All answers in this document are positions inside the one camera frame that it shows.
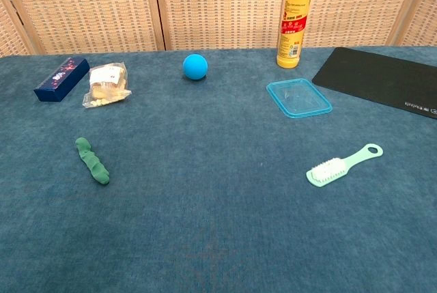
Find small green plastic object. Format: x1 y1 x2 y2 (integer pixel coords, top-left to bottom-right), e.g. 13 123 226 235
74 137 111 185

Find blue rubber ball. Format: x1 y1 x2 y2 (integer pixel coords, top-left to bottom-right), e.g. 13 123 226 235
182 53 209 81

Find blue velvet tablecloth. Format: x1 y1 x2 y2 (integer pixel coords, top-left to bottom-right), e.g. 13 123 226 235
0 45 437 293

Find clear blue plastic container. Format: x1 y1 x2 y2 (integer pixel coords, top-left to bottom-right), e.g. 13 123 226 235
266 78 333 120

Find mint green scrub brush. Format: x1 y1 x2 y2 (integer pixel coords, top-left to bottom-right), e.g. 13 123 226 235
305 143 384 188

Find yellow bottle green cap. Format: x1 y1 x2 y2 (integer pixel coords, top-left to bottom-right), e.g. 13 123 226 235
276 0 313 69

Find clear bag of snacks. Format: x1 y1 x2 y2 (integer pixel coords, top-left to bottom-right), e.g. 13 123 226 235
81 61 132 109

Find woven bamboo folding screen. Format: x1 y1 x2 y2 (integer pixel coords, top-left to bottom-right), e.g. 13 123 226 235
0 0 437 57

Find dark blue printed box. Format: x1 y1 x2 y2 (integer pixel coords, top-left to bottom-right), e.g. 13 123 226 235
33 56 91 103

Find black mouse pad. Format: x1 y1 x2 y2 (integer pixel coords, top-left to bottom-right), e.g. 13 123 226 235
311 46 437 120

